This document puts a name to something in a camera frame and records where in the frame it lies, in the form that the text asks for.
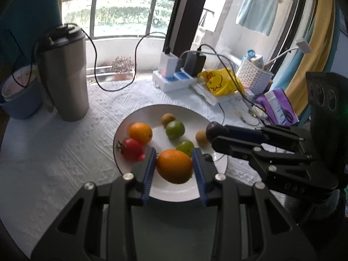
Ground purple pouch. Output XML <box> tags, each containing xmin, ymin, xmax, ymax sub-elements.
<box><xmin>256</xmin><ymin>88</ymin><xmax>299</xmax><ymax>125</ymax></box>

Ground colourful printed packet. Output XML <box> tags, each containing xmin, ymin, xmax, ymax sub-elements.
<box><xmin>249</xmin><ymin>54</ymin><xmax>264</xmax><ymax>68</ymax></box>

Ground teal curtain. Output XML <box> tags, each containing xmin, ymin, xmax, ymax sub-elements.
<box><xmin>0</xmin><ymin>0</ymin><xmax>62</xmax><ymax>60</ymax></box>

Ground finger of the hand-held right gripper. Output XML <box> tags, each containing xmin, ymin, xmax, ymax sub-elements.
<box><xmin>211</xmin><ymin>135</ymin><xmax>316</xmax><ymax>169</ymax></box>
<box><xmin>223</xmin><ymin>124</ymin><xmax>311</xmax><ymax>145</ymax></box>

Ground red tomato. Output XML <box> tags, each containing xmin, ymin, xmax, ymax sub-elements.
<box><xmin>117</xmin><ymin>138</ymin><xmax>146</xmax><ymax>161</ymax></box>

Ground small orange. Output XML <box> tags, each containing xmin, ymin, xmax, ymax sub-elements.
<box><xmin>128</xmin><ymin>122</ymin><xmax>153</xmax><ymax>145</ymax></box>

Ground white charger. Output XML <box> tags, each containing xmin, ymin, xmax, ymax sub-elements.
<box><xmin>158</xmin><ymin>52</ymin><xmax>178</xmax><ymax>78</ymax></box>

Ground yellow plastic bag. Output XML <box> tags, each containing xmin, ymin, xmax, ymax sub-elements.
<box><xmin>197</xmin><ymin>69</ymin><xmax>246</xmax><ymax>97</ymax></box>

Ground dark window frame post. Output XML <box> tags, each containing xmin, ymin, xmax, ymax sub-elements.
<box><xmin>164</xmin><ymin>0</ymin><xmax>214</xmax><ymax>55</ymax></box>

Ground white round plate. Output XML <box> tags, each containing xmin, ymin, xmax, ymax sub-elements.
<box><xmin>113</xmin><ymin>104</ymin><xmax>228</xmax><ymax>202</ymax></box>

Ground white lotion tube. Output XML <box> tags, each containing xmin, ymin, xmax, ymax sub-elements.
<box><xmin>264</xmin><ymin>91</ymin><xmax>286</xmax><ymax>123</ymax></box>

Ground white textured tablecloth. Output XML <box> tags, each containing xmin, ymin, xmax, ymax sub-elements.
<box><xmin>0</xmin><ymin>79</ymin><xmax>289</xmax><ymax>259</ymax></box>

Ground green round fruit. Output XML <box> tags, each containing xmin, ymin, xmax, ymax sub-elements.
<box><xmin>175</xmin><ymin>139</ymin><xmax>195</xmax><ymax>155</ymax></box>
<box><xmin>165</xmin><ymin>120</ymin><xmax>186</xmax><ymax>140</ymax></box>

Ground large orange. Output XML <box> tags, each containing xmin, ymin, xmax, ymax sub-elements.
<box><xmin>156</xmin><ymin>149</ymin><xmax>193</xmax><ymax>184</ymax></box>

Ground white gooseneck lamp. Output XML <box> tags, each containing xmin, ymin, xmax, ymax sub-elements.
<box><xmin>265</xmin><ymin>38</ymin><xmax>313</xmax><ymax>68</ymax></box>

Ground yellow curtain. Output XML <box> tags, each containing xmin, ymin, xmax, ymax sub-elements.
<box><xmin>285</xmin><ymin>0</ymin><xmax>338</xmax><ymax>115</ymax></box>
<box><xmin>56</xmin><ymin>0</ymin><xmax>65</xmax><ymax>25</ymax></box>

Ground blue plastic bowl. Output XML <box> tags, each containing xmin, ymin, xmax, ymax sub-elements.
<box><xmin>0</xmin><ymin>80</ymin><xmax>45</xmax><ymax>119</ymax></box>

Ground small yellow-brown fruit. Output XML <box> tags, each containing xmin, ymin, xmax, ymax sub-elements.
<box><xmin>161</xmin><ymin>113</ymin><xmax>177</xmax><ymax>127</ymax></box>
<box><xmin>195</xmin><ymin>130</ymin><xmax>210</xmax><ymax>147</ymax></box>

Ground person's right forearm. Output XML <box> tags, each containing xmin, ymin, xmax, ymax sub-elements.
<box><xmin>283</xmin><ymin>190</ymin><xmax>348</xmax><ymax>229</ymax></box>

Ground black charger cable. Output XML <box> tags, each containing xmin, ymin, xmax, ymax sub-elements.
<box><xmin>178</xmin><ymin>43</ymin><xmax>272</xmax><ymax>120</ymax></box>

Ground small potted plant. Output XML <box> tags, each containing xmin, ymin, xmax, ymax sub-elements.
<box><xmin>111</xmin><ymin>56</ymin><xmax>135</xmax><ymax>81</ymax></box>

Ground black charging cable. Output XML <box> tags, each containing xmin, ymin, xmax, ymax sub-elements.
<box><xmin>65</xmin><ymin>23</ymin><xmax>172</xmax><ymax>91</ymax></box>

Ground white flat packet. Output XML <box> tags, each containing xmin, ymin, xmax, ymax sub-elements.
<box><xmin>190</xmin><ymin>83</ymin><xmax>254</xmax><ymax>106</ymax></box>

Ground black charger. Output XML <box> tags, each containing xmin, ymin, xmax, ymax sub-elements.
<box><xmin>183</xmin><ymin>53</ymin><xmax>206</xmax><ymax>77</ymax></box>

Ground white blue power strip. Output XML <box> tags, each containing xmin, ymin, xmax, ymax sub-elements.
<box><xmin>152</xmin><ymin>69</ymin><xmax>203</xmax><ymax>92</ymax></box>

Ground light blue hanging towel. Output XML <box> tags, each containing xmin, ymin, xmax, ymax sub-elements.
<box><xmin>235</xmin><ymin>0</ymin><xmax>280</xmax><ymax>36</ymax></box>

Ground dark purple plum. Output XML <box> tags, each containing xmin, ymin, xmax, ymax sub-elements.
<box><xmin>206</xmin><ymin>122</ymin><xmax>229</xmax><ymax>143</ymax></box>

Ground black scissors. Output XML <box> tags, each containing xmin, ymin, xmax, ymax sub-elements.
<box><xmin>281</xmin><ymin>109</ymin><xmax>295</xmax><ymax>123</ymax></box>

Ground white plastic basket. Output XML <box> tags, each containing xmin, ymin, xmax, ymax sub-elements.
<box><xmin>235</xmin><ymin>58</ymin><xmax>274</xmax><ymax>93</ymax></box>

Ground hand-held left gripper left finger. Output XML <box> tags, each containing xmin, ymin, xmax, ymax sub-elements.
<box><xmin>30</xmin><ymin>147</ymin><xmax>158</xmax><ymax>261</ymax></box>

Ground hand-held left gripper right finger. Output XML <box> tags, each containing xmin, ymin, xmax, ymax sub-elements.
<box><xmin>192</xmin><ymin>147</ymin><xmax>317</xmax><ymax>261</ymax></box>

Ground stainless steel tumbler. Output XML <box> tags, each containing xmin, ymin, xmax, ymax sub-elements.
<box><xmin>34</xmin><ymin>24</ymin><xmax>90</xmax><ymax>122</ymax></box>

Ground black balcony railing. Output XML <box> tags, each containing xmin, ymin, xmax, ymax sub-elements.
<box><xmin>62</xmin><ymin>0</ymin><xmax>177</xmax><ymax>40</ymax></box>

